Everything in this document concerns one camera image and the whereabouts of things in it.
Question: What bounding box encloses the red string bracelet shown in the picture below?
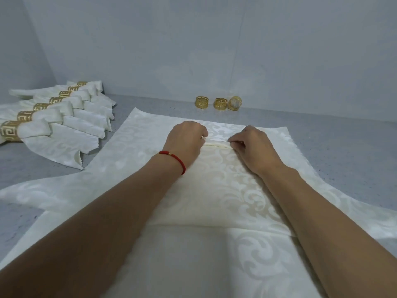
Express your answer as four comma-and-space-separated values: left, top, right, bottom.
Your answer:
159, 151, 186, 176

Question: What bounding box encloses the cream damask napkin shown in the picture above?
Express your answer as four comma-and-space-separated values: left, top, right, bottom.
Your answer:
148, 133, 297, 238

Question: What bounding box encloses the row of gold patterned rings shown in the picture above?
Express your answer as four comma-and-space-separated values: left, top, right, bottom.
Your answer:
0, 81, 88, 142

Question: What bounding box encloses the person's left forearm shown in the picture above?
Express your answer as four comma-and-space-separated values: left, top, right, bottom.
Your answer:
0, 152, 187, 298

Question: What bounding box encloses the person's left hand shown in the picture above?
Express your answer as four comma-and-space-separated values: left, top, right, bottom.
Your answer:
162, 121, 209, 168

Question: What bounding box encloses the row of folded cream napkins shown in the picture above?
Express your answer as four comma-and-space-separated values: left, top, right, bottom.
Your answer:
0, 80, 117, 170

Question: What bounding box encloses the person's right hand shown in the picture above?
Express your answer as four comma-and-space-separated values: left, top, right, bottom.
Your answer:
228, 125, 285, 177

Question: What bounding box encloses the person's right forearm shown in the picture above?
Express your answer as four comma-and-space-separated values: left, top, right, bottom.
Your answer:
257, 161, 397, 298

